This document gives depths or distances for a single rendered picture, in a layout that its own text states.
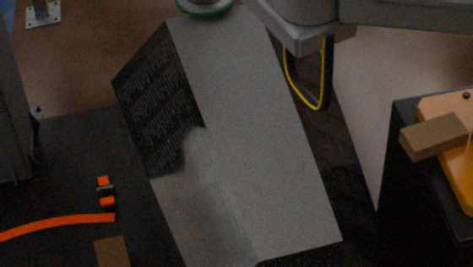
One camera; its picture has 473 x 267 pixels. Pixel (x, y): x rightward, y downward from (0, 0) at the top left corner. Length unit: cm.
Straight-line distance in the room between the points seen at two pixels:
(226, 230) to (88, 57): 196
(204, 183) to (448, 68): 187
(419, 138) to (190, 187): 69
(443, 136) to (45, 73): 222
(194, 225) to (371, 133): 139
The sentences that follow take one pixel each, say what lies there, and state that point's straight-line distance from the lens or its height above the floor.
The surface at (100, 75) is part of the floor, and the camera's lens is 382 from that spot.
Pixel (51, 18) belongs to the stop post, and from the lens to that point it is 426.
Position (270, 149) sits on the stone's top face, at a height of 81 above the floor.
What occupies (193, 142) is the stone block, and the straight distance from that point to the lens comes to 238.
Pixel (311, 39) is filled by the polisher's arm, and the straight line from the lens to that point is 202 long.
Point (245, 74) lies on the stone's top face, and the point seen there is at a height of 81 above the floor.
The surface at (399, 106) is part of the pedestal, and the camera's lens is 253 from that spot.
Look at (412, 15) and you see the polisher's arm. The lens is 199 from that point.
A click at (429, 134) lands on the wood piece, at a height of 83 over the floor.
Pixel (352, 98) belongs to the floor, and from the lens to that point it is 361.
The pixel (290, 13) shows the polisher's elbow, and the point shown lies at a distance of 200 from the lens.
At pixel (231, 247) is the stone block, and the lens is 212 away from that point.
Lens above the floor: 249
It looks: 46 degrees down
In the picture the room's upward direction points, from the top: 3 degrees counter-clockwise
